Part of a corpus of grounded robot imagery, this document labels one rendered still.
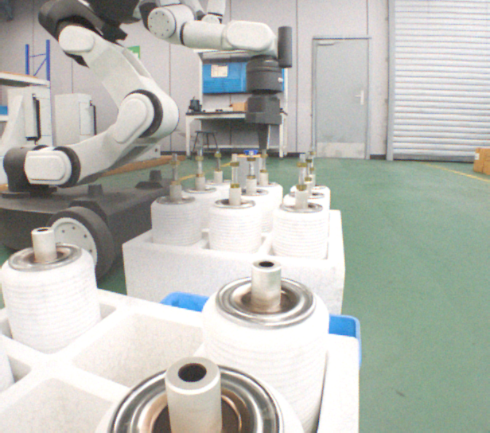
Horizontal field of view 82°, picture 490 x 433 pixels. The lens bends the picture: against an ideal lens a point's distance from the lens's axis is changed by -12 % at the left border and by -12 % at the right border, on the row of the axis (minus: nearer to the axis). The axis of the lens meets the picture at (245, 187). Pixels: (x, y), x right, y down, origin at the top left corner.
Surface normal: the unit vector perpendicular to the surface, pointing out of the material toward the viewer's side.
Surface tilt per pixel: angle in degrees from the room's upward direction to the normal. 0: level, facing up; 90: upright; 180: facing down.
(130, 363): 90
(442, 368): 0
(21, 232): 90
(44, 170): 90
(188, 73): 90
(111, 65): 112
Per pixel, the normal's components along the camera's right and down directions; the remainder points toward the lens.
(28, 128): -0.22, 0.16
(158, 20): -0.36, 0.54
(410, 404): 0.00, -0.99
